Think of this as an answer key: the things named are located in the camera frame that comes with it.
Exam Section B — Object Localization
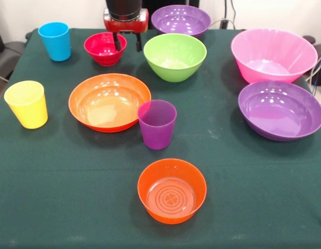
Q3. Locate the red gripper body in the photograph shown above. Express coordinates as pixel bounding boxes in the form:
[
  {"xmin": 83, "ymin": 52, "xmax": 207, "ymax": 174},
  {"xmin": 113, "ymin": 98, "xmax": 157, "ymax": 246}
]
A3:
[{"xmin": 103, "ymin": 8, "xmax": 150, "ymax": 34}]

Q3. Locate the red small bowl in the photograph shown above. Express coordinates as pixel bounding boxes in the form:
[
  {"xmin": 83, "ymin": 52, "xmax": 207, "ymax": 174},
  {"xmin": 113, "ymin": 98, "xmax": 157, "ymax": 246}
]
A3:
[{"xmin": 84, "ymin": 32, "xmax": 128, "ymax": 66}]

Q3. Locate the purple rounded deep bowl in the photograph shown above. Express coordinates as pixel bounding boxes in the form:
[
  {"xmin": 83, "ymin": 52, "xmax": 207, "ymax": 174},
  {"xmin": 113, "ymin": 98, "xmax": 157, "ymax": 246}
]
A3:
[{"xmin": 151, "ymin": 4, "xmax": 211, "ymax": 37}]

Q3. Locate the orange wide shallow bowl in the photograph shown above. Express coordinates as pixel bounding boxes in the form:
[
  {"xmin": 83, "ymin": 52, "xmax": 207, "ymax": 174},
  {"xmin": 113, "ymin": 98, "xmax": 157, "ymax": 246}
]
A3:
[{"xmin": 68, "ymin": 73, "xmax": 152, "ymax": 133}]

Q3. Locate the purple plastic cup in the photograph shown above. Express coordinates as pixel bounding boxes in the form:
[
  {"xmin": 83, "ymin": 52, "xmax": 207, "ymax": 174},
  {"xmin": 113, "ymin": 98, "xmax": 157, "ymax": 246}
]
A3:
[{"xmin": 137, "ymin": 99, "xmax": 178, "ymax": 150}]

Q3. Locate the orange small bowl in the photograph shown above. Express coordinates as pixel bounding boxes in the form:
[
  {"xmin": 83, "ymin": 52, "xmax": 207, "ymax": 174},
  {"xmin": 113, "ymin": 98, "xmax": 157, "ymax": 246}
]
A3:
[{"xmin": 137, "ymin": 158, "xmax": 208, "ymax": 225}]

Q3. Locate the green bowl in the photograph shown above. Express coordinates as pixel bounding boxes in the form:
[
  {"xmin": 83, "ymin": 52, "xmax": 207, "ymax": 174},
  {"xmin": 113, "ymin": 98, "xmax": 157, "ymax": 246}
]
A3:
[{"xmin": 143, "ymin": 33, "xmax": 208, "ymax": 83}]

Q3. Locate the blue plastic cup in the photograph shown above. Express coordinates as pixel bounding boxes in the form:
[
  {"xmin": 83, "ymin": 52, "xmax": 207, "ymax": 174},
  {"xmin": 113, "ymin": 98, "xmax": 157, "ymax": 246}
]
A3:
[{"xmin": 37, "ymin": 21, "xmax": 72, "ymax": 62}]

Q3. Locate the black office chair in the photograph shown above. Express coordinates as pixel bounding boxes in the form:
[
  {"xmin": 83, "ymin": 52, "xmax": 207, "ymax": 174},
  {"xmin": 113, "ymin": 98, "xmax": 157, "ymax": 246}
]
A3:
[{"xmin": 0, "ymin": 18, "xmax": 28, "ymax": 107}]

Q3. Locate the yellow plastic cup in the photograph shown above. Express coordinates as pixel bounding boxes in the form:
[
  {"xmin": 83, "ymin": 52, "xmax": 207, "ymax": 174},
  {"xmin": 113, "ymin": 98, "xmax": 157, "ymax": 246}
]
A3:
[{"xmin": 4, "ymin": 80, "xmax": 49, "ymax": 130}]

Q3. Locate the pink large bowl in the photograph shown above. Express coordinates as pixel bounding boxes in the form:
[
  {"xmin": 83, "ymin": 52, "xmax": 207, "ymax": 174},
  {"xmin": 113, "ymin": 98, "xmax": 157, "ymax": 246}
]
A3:
[{"xmin": 230, "ymin": 27, "xmax": 319, "ymax": 85}]

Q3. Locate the purple wide shallow bowl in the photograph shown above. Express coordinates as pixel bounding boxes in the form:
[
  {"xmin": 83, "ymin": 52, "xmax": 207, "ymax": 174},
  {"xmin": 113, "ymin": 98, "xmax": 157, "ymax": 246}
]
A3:
[{"xmin": 237, "ymin": 80, "xmax": 321, "ymax": 142}]

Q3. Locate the dark green table cloth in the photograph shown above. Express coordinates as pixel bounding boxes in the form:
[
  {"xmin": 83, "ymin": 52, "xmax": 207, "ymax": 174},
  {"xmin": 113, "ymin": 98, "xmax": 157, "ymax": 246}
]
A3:
[{"xmin": 0, "ymin": 27, "xmax": 321, "ymax": 249}]

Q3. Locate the black hanging cable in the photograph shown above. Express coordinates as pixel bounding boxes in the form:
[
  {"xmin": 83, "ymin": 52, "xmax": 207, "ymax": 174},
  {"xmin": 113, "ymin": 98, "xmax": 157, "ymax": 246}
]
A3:
[{"xmin": 229, "ymin": 0, "xmax": 237, "ymax": 28}]

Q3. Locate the grey blue cable bundle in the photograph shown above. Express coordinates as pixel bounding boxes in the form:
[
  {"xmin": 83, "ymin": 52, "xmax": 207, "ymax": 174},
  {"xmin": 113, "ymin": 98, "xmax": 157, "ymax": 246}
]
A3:
[{"xmin": 305, "ymin": 51, "xmax": 321, "ymax": 111}]

